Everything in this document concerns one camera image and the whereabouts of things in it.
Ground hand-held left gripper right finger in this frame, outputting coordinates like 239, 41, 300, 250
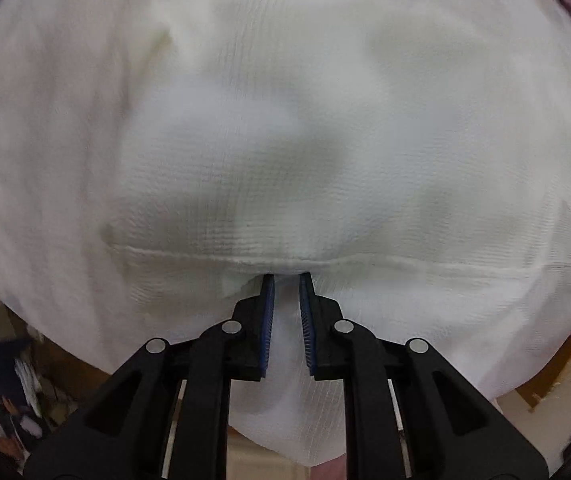
298, 272, 551, 480

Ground brown cardboard box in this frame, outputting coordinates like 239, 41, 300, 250
513, 322, 571, 411

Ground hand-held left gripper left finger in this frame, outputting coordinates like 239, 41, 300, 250
23, 272, 279, 480

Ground person's pink pants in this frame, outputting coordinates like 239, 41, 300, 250
310, 460, 351, 480

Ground dark cloth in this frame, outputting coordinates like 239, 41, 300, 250
0, 305, 41, 411

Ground white snap-button jacket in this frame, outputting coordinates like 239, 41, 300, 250
0, 0, 571, 468

